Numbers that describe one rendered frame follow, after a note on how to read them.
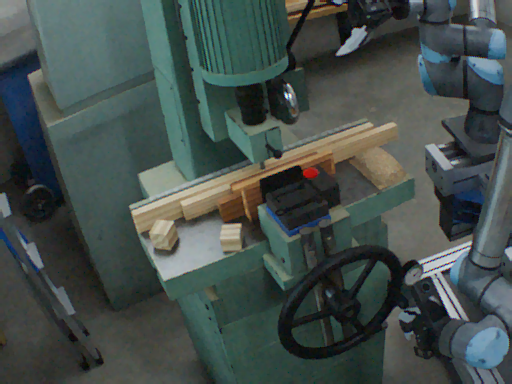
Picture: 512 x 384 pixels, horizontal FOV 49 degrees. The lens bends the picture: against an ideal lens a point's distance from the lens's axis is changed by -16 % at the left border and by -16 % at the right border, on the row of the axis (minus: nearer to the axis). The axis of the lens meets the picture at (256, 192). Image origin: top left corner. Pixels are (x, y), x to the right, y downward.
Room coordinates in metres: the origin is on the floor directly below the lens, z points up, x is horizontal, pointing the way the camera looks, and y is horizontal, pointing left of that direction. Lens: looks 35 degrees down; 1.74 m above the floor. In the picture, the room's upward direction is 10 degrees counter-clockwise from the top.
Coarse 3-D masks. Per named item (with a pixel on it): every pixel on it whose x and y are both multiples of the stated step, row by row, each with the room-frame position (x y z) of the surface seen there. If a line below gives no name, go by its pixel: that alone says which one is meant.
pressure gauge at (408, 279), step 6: (408, 264) 1.08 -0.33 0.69; (414, 264) 1.08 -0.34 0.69; (420, 264) 1.08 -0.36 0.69; (408, 270) 1.07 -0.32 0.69; (414, 270) 1.07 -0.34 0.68; (420, 270) 1.08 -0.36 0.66; (408, 276) 1.07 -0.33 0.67; (420, 276) 1.08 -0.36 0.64; (408, 282) 1.07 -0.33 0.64; (414, 282) 1.07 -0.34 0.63
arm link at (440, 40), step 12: (420, 24) 1.22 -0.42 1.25; (432, 24) 1.19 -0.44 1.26; (444, 24) 1.19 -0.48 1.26; (456, 24) 1.20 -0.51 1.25; (420, 36) 1.23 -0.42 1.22; (432, 36) 1.19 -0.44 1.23; (444, 36) 1.18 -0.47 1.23; (456, 36) 1.17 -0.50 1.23; (432, 48) 1.19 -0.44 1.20; (444, 48) 1.18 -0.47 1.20; (456, 48) 1.17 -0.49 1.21; (432, 60) 1.19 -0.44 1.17; (444, 60) 1.19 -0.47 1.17
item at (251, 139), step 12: (228, 120) 1.26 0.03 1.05; (240, 120) 1.22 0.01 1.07; (228, 132) 1.27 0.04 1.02; (240, 132) 1.19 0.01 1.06; (252, 132) 1.16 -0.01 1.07; (264, 132) 1.16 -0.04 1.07; (276, 132) 1.16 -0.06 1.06; (240, 144) 1.21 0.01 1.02; (252, 144) 1.15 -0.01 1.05; (264, 144) 1.16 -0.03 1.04; (276, 144) 1.16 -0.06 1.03; (252, 156) 1.15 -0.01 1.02; (264, 156) 1.15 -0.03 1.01
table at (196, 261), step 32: (352, 192) 1.13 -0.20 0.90; (384, 192) 1.11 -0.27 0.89; (192, 224) 1.12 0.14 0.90; (224, 224) 1.10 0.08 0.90; (256, 224) 1.08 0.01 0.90; (352, 224) 1.09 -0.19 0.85; (160, 256) 1.03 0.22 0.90; (192, 256) 1.01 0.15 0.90; (224, 256) 1.00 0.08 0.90; (256, 256) 1.02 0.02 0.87; (192, 288) 0.97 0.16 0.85; (288, 288) 0.93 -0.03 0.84
